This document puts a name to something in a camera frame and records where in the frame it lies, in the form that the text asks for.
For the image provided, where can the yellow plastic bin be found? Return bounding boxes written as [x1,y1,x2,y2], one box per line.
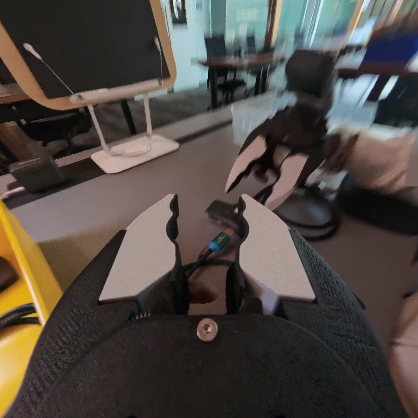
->
[0,199,63,418]

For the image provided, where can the thin black USB cable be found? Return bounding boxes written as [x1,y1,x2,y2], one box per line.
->
[0,303,42,331]

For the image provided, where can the black office chair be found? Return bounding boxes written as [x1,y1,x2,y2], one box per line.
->
[15,109,93,149]

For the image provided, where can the grey desk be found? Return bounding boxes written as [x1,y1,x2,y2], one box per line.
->
[0,108,418,347]

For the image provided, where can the framed wall picture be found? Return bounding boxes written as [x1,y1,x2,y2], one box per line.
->
[169,0,187,24]

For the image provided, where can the person's left hand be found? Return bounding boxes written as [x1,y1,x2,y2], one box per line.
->
[188,281,218,305]

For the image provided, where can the clear plastic bin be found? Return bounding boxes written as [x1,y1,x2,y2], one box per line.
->
[231,97,288,146]

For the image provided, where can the person's right forearm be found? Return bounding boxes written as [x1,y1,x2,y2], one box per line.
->
[346,130,417,194]

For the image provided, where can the wooden desk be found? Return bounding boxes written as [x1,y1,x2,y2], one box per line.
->
[336,61,418,102]
[0,82,33,106]
[197,52,285,110]

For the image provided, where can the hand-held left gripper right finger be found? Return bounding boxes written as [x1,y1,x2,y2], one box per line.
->
[226,194,316,315]

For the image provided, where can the white cable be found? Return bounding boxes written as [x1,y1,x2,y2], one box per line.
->
[0,185,26,200]

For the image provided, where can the person's right hand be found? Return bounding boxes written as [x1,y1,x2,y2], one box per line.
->
[324,132,359,172]

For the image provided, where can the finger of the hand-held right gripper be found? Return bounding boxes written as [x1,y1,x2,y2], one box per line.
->
[264,153,310,212]
[224,135,270,194]

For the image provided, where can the blue plastic bin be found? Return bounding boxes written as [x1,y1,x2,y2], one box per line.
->
[359,29,418,67]

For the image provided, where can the braided HDMI cable green plugs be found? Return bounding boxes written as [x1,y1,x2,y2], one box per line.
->
[182,228,236,282]

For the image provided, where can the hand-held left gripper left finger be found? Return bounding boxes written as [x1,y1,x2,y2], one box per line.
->
[99,193,190,315]

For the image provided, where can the small black square adapter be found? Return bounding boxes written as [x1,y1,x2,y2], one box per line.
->
[0,257,19,292]

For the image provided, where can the dark desk mat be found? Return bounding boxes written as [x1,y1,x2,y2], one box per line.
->
[0,123,233,210]

